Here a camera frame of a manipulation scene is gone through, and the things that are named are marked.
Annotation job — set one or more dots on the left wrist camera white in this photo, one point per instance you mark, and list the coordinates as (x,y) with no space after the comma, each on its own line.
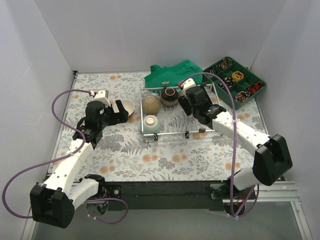
(101,95)

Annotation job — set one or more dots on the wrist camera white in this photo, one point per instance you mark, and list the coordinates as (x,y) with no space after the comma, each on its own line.
(101,95)
(184,86)

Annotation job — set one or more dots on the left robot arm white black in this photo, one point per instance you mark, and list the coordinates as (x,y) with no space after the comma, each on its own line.
(55,201)

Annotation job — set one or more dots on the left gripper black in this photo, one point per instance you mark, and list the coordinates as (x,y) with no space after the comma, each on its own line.
(116,113)

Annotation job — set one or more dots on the dark brown patterned bowl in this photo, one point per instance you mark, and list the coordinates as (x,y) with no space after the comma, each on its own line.
(169,97)

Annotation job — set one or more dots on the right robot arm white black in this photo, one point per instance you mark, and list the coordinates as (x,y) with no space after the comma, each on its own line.
(271,157)

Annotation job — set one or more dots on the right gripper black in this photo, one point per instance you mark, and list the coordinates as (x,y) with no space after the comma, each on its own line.
(189,107)

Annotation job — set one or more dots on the green cloth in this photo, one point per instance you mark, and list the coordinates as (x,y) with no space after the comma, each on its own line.
(171,74)

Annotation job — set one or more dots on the red floral bowl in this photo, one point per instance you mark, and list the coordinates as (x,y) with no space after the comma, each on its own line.
(129,106)

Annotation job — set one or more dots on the beige bowl left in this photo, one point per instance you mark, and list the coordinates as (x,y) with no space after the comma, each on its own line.
(151,104)

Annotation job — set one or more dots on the metal wire dish rack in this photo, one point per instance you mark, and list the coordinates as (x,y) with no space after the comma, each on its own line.
(174,122)

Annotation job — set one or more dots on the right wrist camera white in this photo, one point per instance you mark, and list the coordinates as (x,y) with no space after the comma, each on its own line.
(184,86)

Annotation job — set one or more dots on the floral patterned table mat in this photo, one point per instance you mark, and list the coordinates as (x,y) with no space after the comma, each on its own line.
(124,155)

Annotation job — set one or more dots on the mint green dotted bowl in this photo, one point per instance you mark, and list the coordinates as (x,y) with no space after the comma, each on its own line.
(151,125)

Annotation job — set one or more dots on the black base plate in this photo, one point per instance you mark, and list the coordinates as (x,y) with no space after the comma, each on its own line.
(164,195)

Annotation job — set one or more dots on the aluminium front rail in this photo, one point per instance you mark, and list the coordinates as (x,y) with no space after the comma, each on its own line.
(280,191)

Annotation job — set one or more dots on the green divided organizer tray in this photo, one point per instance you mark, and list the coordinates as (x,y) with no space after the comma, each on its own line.
(237,84)

